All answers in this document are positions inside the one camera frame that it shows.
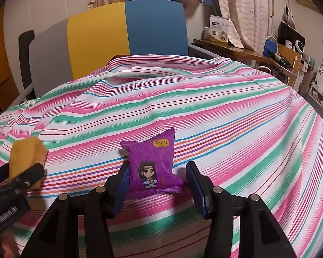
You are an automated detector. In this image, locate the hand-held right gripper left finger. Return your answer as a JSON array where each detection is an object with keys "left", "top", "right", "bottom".
[{"left": 20, "top": 161, "right": 131, "bottom": 258}]

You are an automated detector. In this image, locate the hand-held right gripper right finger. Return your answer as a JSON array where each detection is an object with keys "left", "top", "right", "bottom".
[{"left": 186, "top": 161, "right": 295, "bottom": 258}]

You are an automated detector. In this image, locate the purple snack packet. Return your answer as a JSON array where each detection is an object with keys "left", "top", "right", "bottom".
[{"left": 120, "top": 127, "right": 183, "bottom": 194}]

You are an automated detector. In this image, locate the pink green striped tablecloth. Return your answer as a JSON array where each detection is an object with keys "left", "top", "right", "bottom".
[{"left": 0, "top": 54, "right": 323, "bottom": 258}]

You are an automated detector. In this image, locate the orange wooden wardrobe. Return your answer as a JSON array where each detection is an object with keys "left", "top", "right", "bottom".
[{"left": 0, "top": 5, "right": 19, "bottom": 124}]

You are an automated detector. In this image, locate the dark red cloth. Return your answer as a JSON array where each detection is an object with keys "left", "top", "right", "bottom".
[{"left": 109, "top": 54, "right": 130, "bottom": 62}]

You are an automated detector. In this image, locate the grey yellow blue chair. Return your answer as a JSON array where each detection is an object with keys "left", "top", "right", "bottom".
[{"left": 28, "top": 0, "right": 189, "bottom": 98}]

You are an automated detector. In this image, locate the wooden shelf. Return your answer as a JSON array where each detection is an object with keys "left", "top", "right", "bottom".
[{"left": 192, "top": 38, "right": 298, "bottom": 81}]

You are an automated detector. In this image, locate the blue round container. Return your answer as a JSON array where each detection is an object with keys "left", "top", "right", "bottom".
[{"left": 263, "top": 36, "right": 278, "bottom": 57}]

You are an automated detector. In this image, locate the white blue carton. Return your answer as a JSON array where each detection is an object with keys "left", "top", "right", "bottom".
[{"left": 209, "top": 15, "right": 230, "bottom": 45}]

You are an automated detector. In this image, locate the light wooden stand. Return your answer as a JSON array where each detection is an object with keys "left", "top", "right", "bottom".
[{"left": 277, "top": 44, "right": 302, "bottom": 86}]

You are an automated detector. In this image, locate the black flat monitor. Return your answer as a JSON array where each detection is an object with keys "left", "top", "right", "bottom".
[{"left": 278, "top": 21, "right": 306, "bottom": 50}]

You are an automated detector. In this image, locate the wavy patterned curtain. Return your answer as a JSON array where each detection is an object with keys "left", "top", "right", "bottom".
[{"left": 214, "top": 0, "right": 272, "bottom": 50}]

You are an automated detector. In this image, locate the green handled tool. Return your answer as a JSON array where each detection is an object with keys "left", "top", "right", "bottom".
[{"left": 270, "top": 50, "right": 292, "bottom": 69}]

